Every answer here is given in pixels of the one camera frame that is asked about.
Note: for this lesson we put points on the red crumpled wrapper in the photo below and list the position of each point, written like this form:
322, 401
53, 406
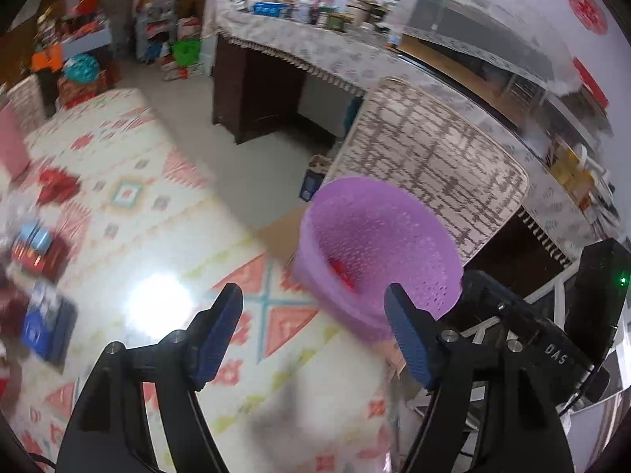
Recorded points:
57, 186

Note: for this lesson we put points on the purple plastic trash basket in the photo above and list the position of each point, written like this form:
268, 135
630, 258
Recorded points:
357, 236

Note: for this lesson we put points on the sideboard with lace cloth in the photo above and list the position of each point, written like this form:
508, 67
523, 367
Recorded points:
357, 66

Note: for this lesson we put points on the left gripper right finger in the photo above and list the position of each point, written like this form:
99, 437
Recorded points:
520, 430

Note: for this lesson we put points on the red box with blue pack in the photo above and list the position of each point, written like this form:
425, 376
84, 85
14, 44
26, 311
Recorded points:
39, 251

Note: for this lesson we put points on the patterned dining chair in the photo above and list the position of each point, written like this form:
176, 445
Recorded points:
407, 137

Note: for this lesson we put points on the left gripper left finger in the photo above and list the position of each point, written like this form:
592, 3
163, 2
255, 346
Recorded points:
108, 430

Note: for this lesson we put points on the blue carton box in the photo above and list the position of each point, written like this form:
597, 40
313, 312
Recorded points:
48, 323

